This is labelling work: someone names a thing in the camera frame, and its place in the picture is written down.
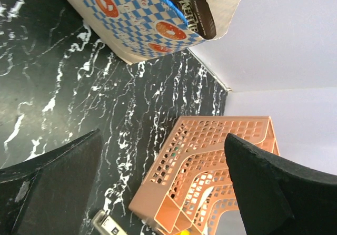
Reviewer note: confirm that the pink desk organizer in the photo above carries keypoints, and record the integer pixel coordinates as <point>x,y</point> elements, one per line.
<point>188,187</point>

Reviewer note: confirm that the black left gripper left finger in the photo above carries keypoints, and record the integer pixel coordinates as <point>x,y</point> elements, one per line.
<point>48,194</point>

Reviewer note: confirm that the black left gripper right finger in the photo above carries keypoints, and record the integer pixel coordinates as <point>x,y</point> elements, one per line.
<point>278,196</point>

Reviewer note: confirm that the brown Kettle chips bag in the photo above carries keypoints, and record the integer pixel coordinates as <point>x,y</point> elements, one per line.
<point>199,17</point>

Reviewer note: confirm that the checkered paper bag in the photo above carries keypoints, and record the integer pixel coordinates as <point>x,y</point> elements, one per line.
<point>139,30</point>

